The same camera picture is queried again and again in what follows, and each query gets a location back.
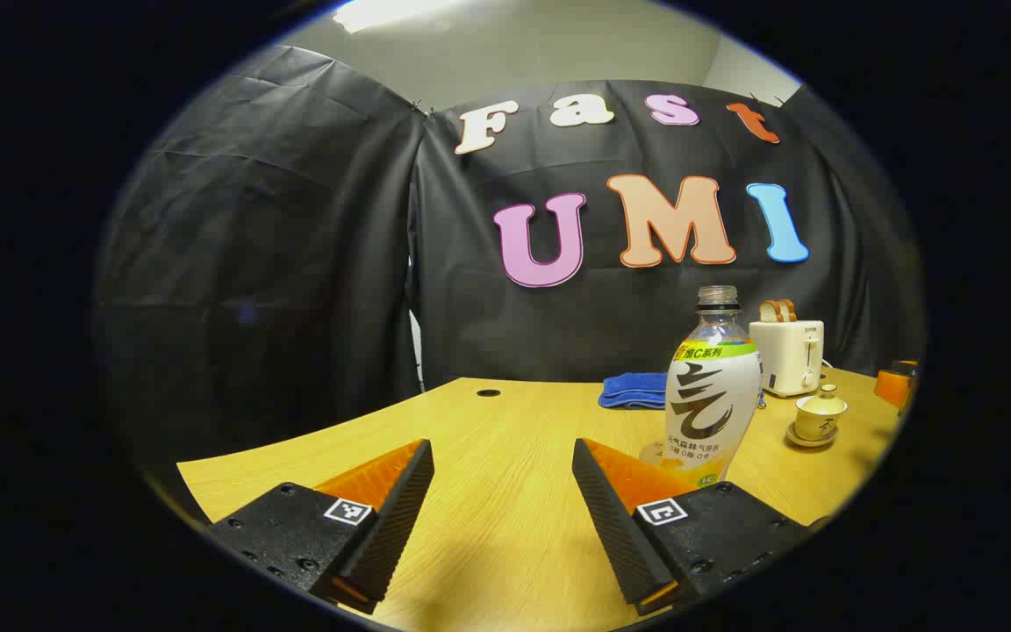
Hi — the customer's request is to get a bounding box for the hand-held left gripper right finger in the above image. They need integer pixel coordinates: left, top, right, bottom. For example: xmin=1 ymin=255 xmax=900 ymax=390
xmin=571 ymin=437 xmax=815 ymax=617

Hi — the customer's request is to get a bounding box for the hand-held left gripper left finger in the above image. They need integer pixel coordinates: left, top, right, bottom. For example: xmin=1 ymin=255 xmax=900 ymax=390
xmin=207 ymin=437 xmax=436 ymax=615

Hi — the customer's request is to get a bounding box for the cream teacup lid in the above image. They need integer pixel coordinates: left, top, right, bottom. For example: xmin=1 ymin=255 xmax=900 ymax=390
xmin=796 ymin=384 xmax=849 ymax=418

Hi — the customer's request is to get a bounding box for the cream teacup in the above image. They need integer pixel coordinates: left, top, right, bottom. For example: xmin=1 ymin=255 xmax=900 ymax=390
xmin=795 ymin=406 xmax=847 ymax=442

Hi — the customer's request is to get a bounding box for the cream saucer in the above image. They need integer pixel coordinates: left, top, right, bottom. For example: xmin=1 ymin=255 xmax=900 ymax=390
xmin=785 ymin=423 xmax=841 ymax=449

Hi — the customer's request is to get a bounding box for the white toaster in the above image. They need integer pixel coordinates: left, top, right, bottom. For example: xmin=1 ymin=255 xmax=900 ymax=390
xmin=749 ymin=320 xmax=825 ymax=399

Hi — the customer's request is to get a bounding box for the blue towel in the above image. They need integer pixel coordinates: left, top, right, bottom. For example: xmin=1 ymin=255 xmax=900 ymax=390
xmin=598 ymin=372 xmax=673 ymax=411

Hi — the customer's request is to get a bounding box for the black backdrop cloth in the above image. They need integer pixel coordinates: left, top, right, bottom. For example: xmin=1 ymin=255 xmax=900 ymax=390
xmin=93 ymin=44 xmax=926 ymax=492

